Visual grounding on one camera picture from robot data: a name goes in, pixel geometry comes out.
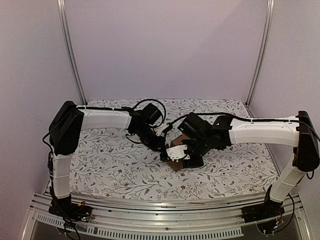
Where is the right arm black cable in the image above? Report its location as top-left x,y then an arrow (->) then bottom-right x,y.
164,112 -> 301,136

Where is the left aluminium corner post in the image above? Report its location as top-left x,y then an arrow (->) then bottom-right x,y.
56,0 -> 88,105

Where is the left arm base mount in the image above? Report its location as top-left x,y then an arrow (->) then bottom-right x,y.
48,195 -> 93,222

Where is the right aluminium corner post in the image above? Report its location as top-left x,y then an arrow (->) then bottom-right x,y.
245,0 -> 275,108

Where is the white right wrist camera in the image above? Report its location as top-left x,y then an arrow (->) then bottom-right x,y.
160,144 -> 191,162

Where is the aluminium corner post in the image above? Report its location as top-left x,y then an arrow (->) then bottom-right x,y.
56,0 -> 88,105
245,0 -> 275,108

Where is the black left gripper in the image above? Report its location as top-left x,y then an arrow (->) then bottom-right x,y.
134,126 -> 167,153

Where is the aluminium front rail frame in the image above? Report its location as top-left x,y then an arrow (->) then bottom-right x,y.
21,191 -> 313,240

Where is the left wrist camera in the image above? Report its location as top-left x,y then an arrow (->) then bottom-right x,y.
154,123 -> 173,137

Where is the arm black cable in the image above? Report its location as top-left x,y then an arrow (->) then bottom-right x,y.
164,112 -> 301,136
132,98 -> 167,126

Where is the floral patterned table mat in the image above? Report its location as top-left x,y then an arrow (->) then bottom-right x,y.
48,98 -> 280,201

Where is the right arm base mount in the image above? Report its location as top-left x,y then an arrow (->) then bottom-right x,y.
241,185 -> 285,223

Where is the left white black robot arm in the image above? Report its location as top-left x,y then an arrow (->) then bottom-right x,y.
42,101 -> 165,217

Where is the brown cardboard box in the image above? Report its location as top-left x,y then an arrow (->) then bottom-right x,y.
166,134 -> 192,172

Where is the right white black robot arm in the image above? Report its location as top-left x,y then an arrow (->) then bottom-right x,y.
178,110 -> 320,218

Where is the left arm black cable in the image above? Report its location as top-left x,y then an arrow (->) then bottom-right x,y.
132,98 -> 167,126

